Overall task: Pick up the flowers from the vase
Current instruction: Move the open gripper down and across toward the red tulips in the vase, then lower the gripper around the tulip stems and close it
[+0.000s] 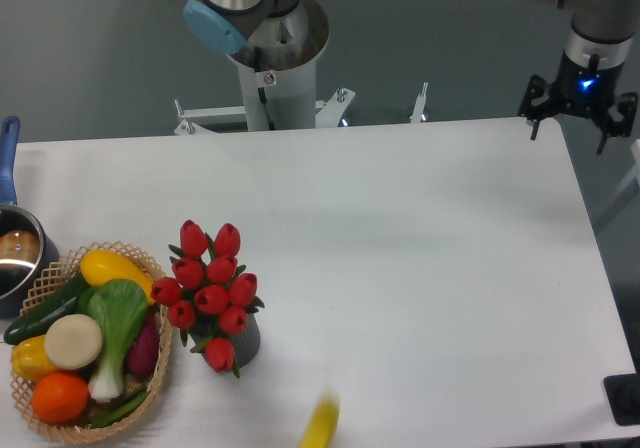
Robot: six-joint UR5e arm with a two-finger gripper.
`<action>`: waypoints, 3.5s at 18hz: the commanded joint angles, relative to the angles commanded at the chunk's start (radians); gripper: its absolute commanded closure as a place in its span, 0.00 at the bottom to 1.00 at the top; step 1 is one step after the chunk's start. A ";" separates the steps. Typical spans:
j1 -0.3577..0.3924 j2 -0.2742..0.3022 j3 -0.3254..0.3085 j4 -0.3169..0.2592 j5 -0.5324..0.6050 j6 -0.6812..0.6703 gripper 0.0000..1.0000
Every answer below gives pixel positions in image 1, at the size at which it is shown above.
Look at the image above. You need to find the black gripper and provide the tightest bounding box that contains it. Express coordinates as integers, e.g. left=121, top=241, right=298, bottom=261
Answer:
left=518, top=53, right=638, bottom=154

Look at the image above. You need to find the red tulip bouquet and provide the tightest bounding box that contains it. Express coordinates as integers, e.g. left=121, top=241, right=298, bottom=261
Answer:
left=151, top=220, right=265, bottom=377

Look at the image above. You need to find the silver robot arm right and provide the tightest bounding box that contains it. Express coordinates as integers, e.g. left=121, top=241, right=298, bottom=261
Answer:
left=518, top=0, right=639, bottom=152

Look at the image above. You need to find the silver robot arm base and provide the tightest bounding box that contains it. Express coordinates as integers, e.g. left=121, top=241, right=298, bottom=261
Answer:
left=183, top=0, right=329, bottom=72

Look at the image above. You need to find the grey ribbed vase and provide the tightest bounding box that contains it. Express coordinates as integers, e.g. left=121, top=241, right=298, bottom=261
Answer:
left=189, top=314, right=261, bottom=369

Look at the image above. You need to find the black device at table edge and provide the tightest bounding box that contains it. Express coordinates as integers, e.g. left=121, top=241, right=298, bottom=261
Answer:
left=603, top=373, right=639, bottom=426

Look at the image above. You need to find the yellow banana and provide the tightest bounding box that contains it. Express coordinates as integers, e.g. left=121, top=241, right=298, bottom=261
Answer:
left=298, top=392, right=340, bottom=448

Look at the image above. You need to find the purple sweet potato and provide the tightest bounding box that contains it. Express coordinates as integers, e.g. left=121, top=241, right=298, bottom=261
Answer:
left=126, top=312, right=160, bottom=378

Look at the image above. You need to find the yellow squash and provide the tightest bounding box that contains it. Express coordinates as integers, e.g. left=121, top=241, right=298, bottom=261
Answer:
left=80, top=249, right=155, bottom=305

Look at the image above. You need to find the green bok choy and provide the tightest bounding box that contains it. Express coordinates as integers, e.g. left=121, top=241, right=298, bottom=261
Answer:
left=79, top=279, right=148, bottom=403

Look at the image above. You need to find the green bean pod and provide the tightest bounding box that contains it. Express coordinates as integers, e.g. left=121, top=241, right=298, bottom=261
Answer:
left=89, top=386, right=148, bottom=428

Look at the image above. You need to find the woven wicker basket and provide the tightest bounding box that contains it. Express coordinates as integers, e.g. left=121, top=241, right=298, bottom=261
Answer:
left=10, top=241, right=173, bottom=445

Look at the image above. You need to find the dark green cucumber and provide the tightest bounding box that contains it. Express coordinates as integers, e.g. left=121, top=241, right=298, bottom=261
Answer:
left=3, top=273, right=89, bottom=346

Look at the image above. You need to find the orange fruit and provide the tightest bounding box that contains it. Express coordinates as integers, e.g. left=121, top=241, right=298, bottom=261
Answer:
left=31, top=371, right=89, bottom=423

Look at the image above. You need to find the yellow bell pepper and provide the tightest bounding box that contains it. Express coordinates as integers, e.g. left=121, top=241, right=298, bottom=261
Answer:
left=11, top=335, right=61, bottom=383

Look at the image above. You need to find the blue handled grey saucepan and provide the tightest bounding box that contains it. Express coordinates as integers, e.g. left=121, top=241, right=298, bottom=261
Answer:
left=1, top=116, right=59, bottom=319

